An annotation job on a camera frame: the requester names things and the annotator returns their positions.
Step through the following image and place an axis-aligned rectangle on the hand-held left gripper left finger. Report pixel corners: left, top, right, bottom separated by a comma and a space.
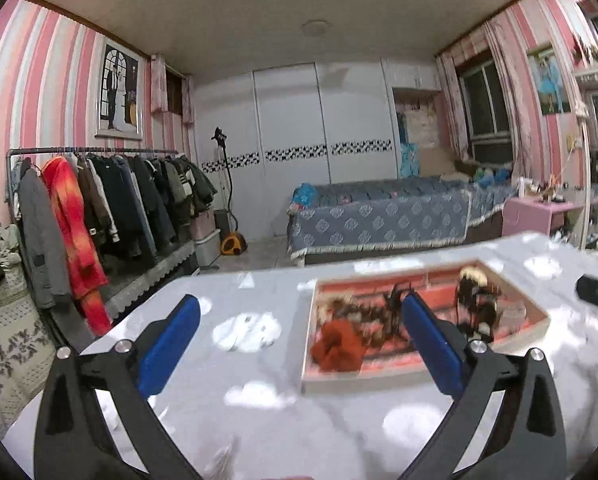
33, 294, 202, 480

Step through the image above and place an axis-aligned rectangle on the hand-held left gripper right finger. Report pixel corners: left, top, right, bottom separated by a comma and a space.
396, 291, 567, 480

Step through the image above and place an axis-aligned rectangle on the brick pattern tray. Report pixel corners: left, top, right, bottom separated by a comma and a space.
299, 259, 550, 395

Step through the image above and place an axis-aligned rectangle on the black hair claw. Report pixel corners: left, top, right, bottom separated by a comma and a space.
378, 282, 416, 347

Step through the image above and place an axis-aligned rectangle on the pink nightstand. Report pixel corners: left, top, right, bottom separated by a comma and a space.
500, 196, 590, 242

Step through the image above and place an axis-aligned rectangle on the rust orange scrunchie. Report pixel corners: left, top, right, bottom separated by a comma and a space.
310, 319, 376, 375

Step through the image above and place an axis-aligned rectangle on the white framed mirror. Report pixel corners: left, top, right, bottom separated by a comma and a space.
570, 66, 598, 252

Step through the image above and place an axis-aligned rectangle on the pink lidded storage box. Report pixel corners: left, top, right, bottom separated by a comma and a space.
188, 209, 223, 267

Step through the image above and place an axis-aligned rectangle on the yellow garment steamer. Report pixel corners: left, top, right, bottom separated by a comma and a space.
210, 126, 248, 257

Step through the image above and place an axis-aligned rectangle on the bed with blue patterned cover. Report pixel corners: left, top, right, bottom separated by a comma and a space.
285, 176, 520, 267

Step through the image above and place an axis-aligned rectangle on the printed grey tablecloth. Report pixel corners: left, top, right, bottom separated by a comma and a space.
2, 232, 598, 480

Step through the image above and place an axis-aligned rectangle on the red orange coat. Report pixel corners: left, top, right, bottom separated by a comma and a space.
42, 156, 114, 337

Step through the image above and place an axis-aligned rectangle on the clothes rack with dark clothes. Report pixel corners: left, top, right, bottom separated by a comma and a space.
6, 146, 219, 311

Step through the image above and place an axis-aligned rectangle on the leaf patterned blanket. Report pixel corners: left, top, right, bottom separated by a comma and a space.
0, 220, 57, 438

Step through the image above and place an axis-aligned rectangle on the window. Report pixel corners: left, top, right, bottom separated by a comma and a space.
455, 56, 516, 167

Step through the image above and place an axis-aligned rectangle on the pink curtain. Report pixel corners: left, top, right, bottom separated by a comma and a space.
435, 10, 537, 176

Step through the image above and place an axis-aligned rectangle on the blue bag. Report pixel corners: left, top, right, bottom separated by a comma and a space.
293, 182, 324, 209

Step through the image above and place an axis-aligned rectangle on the white sliding door wardrobe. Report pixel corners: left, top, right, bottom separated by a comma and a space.
193, 59, 441, 187

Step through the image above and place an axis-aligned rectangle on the wall poster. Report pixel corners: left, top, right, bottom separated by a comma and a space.
525, 44, 573, 117

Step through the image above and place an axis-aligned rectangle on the framed wall picture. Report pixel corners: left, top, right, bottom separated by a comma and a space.
93, 36, 146, 142

